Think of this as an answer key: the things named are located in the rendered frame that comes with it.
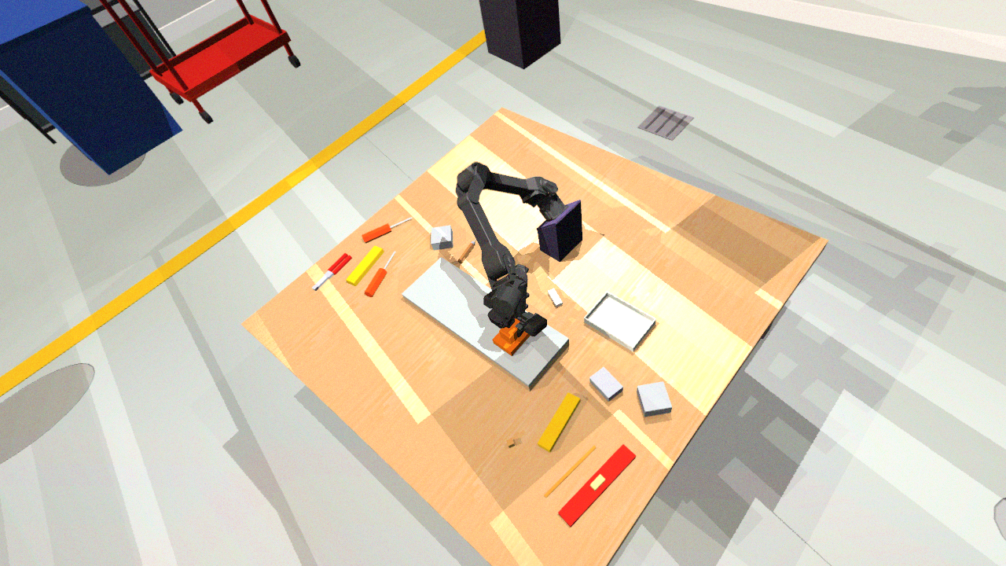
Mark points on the red flat bar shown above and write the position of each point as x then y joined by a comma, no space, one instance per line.
604,477

